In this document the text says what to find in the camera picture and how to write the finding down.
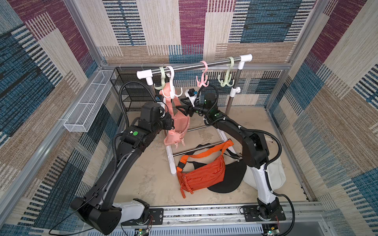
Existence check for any pink crossbody bag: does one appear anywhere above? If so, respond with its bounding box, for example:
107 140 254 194
159 82 190 148

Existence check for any orange crossbody bag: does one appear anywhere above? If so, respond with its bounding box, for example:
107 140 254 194
176 140 234 198

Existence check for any white metal garment rack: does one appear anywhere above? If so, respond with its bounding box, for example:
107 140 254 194
136 54 253 176

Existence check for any black crossbody bag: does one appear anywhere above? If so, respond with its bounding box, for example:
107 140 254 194
183 146 247 194

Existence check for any cream white crossbody bag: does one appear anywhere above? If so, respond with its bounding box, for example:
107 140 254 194
243 157 286 190

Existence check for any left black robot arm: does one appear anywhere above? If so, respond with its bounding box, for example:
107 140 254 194
70 95 174 235

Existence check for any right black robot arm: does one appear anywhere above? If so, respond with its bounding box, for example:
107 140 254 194
176 87 295 224

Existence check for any white plastic hook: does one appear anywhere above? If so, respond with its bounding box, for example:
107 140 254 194
162 66 183 99

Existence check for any pink plastic hook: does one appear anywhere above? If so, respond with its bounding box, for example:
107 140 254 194
196 61 209 88

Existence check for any left green plastic hook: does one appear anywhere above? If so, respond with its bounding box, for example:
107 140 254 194
154 67 166 90

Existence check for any green plastic hook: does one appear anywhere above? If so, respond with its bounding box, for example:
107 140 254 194
154 67 166 90
218 57 235 87

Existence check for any right green plastic hook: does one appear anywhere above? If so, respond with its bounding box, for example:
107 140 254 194
218 57 235 87

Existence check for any black mesh shelf rack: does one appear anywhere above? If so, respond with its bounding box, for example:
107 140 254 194
110 67 153 112

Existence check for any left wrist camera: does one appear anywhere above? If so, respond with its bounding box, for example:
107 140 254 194
185 88 198 107

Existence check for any white wire mesh basket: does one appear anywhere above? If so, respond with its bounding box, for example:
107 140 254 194
64 70 114 133

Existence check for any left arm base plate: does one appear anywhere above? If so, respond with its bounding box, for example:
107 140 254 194
121 208 164 226

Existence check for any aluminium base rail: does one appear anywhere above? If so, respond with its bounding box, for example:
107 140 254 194
73 201 334 236

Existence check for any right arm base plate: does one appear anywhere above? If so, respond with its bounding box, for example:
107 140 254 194
242 205 286 222

